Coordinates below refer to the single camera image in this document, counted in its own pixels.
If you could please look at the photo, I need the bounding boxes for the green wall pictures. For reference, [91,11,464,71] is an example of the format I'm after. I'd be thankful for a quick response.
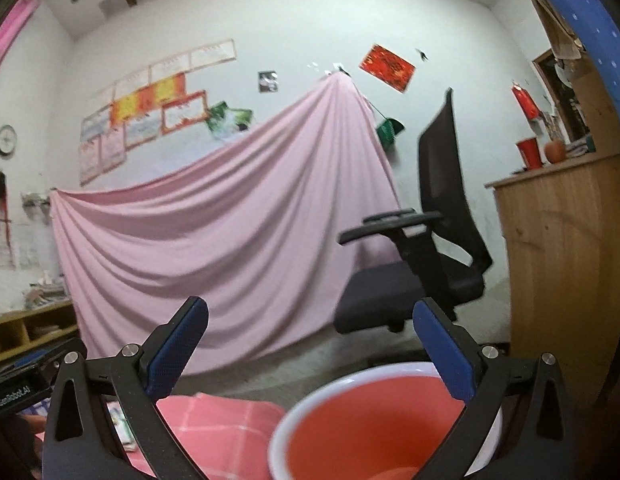
[206,101,254,141]

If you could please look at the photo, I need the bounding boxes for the wooden cabinet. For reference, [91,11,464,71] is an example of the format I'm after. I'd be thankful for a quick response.
[485,152,620,411]

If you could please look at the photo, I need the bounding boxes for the stack of papers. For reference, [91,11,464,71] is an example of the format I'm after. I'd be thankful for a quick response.
[24,280,65,311]

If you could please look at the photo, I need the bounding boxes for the red plastic basin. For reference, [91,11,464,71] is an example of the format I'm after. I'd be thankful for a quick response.
[267,361,503,480]

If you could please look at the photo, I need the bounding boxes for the green hanging bag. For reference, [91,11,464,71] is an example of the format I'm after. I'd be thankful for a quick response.
[376,117,405,150]

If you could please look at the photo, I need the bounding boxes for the pink hanging sheet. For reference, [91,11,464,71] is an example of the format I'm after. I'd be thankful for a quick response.
[50,72,403,376]

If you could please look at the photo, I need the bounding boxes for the red hanging ornament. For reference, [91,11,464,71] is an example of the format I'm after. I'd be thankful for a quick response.
[511,82,541,121]

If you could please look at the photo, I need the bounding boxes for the wooden shelf unit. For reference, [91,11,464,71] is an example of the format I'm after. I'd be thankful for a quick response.
[0,300,80,366]

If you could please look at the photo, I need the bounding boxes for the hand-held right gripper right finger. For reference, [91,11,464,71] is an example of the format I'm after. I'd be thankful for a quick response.
[412,298,576,480]

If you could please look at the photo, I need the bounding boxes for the red wall poster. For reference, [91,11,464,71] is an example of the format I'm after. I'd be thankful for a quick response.
[359,44,417,93]

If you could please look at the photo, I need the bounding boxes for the pink checked tablecloth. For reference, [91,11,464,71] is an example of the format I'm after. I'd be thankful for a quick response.
[104,392,288,480]

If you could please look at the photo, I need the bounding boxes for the group of wall certificates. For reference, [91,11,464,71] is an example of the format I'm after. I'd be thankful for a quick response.
[78,38,237,187]

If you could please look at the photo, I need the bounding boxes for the wooden framed board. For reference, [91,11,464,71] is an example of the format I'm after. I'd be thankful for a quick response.
[532,50,598,151]

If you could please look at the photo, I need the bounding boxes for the pink curtain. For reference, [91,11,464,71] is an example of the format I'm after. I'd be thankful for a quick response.
[0,0,40,86]

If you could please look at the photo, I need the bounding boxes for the blue dotted cloth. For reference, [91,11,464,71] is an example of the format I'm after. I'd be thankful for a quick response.
[490,0,620,151]

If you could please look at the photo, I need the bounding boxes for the stack of books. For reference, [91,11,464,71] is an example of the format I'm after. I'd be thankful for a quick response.
[565,136,598,158]

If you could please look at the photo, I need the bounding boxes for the red cup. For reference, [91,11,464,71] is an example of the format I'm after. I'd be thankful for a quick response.
[516,137,543,170]

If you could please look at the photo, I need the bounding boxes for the black office chair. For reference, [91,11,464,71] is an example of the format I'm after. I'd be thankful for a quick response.
[335,87,493,336]

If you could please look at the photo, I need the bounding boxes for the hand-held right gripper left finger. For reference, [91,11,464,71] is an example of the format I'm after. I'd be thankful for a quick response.
[42,296,211,480]

